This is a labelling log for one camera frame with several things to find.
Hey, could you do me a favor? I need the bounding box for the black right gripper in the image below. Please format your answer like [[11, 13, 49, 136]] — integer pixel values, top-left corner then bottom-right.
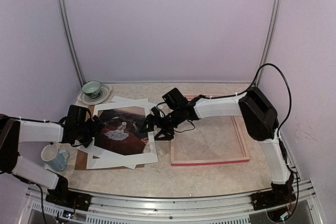
[[139, 108, 183, 140]]

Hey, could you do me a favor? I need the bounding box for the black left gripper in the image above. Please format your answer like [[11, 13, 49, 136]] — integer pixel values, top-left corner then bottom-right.
[[76, 115, 105, 148]]

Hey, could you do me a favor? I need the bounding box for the white mat board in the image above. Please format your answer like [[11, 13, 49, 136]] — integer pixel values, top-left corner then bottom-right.
[[77, 96, 158, 170], [82, 98, 158, 169]]

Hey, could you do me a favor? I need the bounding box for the dark photo with white figure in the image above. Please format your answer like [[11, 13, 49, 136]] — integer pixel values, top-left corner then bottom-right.
[[94, 106, 150, 156]]

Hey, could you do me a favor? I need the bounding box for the pink wooden picture frame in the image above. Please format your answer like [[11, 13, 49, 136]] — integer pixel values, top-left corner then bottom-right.
[[170, 94, 250, 167]]

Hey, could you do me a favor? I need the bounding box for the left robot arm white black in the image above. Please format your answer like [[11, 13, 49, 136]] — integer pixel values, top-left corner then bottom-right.
[[1, 105, 104, 206]]

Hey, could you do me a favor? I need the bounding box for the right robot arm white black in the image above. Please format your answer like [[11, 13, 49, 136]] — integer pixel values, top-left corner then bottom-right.
[[140, 87, 294, 205]]

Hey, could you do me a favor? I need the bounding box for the brown backing board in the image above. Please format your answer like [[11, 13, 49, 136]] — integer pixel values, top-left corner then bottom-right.
[[75, 104, 145, 170]]

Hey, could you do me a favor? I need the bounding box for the white and blue mug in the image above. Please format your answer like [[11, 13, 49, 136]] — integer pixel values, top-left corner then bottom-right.
[[40, 144, 70, 172]]

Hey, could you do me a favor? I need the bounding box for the green ceramic bowl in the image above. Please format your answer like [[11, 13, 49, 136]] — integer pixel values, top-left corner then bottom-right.
[[81, 80, 102, 98]]

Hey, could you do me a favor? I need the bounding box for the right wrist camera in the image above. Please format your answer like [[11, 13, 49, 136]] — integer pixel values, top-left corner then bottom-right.
[[151, 106, 161, 118]]

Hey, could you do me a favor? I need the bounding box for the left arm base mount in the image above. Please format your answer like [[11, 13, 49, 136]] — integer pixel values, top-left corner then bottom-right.
[[46, 176, 92, 211]]

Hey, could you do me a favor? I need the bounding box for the aluminium front rail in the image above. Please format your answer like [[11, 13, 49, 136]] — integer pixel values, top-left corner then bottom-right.
[[23, 176, 323, 224]]

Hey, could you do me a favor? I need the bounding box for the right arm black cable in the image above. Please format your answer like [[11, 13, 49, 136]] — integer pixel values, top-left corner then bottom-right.
[[152, 62, 300, 217]]

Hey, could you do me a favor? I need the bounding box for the left aluminium corner post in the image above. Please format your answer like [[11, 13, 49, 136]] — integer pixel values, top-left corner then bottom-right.
[[57, 0, 85, 87]]

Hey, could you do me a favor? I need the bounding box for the aluminium corner post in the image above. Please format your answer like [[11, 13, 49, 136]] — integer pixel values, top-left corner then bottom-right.
[[255, 0, 281, 86], [57, 0, 85, 87]]

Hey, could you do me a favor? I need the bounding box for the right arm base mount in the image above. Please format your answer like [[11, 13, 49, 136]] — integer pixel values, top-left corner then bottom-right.
[[251, 177, 296, 210]]

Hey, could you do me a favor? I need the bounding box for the right aluminium corner post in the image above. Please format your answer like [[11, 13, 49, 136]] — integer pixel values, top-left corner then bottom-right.
[[255, 0, 281, 86]]

